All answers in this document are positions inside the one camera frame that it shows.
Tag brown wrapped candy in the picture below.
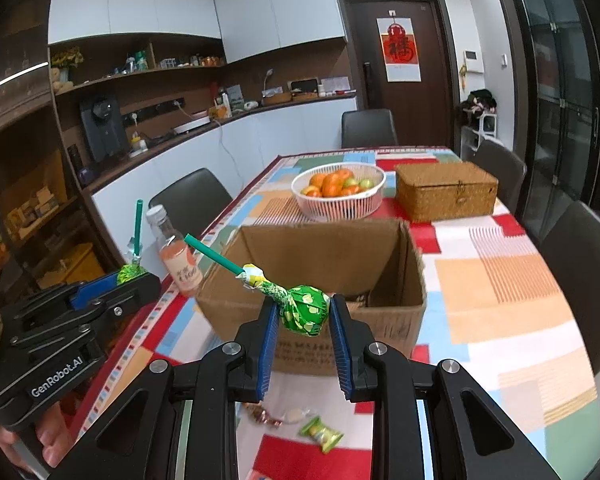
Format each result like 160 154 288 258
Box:
250 405 282 427

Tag white induction cooker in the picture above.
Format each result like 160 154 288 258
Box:
174 119 212 136

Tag green wrapped candy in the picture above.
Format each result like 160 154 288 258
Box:
300 416 343 454

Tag yellow flowers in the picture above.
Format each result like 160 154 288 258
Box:
50 46 84 68

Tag cardboard box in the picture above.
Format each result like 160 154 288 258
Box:
195 218 427 376

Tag white upper cabinets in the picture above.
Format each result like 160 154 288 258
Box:
47 0 348 51

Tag green lollipop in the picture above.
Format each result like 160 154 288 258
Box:
184 233 332 337
116 199 150 287

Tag white counter cabinets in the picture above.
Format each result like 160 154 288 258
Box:
87 92 358 261

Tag sliding glass door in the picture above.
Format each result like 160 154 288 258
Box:
490 0 600 246

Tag wooden wall shelf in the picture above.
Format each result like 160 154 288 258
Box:
47 35 228 95

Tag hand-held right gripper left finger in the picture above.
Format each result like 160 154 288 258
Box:
47 300 282 480

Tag pink drink bottle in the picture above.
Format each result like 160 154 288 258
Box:
146 205 203 297

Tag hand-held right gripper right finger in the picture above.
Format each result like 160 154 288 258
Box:
328 295 561 480

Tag woven lidded basket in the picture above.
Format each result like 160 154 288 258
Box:
395 161 499 223

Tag white fruit basket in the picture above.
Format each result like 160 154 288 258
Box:
291 162 387 221

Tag black water dispenser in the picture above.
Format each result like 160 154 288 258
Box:
79 97 129 162

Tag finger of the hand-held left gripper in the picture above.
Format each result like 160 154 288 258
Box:
9 273 162 362
16 272 127 322

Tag brown wooden door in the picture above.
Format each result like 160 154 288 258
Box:
337 0 461 148

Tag dark grey dining chair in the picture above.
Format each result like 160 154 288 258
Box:
341 109 398 150
540 201 600 376
472 139 527 206
149 168 233 233

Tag pile of oranges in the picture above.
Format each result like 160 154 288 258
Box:
300 170 363 199

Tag red wall calendar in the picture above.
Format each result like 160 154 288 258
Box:
377 16 421 82

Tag yellow crate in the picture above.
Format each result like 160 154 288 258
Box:
37 242 106 288

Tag pile of dark clothes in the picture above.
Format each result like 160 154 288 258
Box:
461 89 498 117

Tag person's left hand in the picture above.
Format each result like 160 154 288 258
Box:
0 402 80 478

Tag white stool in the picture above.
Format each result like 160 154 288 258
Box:
462 112 498 158

